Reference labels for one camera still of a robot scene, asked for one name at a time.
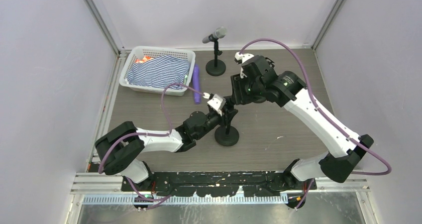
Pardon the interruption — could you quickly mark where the black mic stand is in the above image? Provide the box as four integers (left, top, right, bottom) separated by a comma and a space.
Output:
206, 40, 226, 77
214, 125, 240, 147

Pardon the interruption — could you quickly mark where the purple microphone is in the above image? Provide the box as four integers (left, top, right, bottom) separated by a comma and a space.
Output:
192, 64, 201, 105

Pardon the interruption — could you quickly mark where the silver microphone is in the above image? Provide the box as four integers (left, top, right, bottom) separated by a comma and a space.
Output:
202, 26, 227, 44

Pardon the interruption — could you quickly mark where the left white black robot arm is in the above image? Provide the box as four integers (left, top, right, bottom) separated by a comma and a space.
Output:
95, 104, 239, 184

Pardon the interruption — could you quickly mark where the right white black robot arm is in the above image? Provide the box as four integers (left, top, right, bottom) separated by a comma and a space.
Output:
231, 53, 374, 183

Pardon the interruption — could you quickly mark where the blue white striped cloth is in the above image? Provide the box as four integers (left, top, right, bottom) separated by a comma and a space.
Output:
125, 55, 191, 90

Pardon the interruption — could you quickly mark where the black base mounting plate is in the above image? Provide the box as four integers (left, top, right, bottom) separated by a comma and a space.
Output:
134, 171, 304, 197

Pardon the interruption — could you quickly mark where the orange item in basket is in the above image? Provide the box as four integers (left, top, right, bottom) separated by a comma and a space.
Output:
135, 56, 152, 63

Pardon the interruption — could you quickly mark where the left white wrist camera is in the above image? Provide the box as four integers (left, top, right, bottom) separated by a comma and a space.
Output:
202, 92, 226, 116

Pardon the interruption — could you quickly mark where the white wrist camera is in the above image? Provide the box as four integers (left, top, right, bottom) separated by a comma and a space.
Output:
202, 92, 226, 116
234, 52, 254, 79

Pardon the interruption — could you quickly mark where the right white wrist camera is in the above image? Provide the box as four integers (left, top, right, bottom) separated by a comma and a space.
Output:
234, 52, 254, 79

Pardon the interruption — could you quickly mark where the white slotted cable duct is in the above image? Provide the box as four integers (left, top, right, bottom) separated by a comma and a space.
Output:
82, 193, 288, 205

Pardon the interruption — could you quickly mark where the right aluminium frame post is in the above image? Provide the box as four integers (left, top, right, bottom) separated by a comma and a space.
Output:
311, 0, 346, 51

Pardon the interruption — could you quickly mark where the aluminium frame post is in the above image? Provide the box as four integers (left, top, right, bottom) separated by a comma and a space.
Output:
84, 0, 120, 56
311, 0, 346, 51

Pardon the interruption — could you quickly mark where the left aluminium frame post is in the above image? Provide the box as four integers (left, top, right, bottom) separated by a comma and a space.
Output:
84, 0, 120, 56

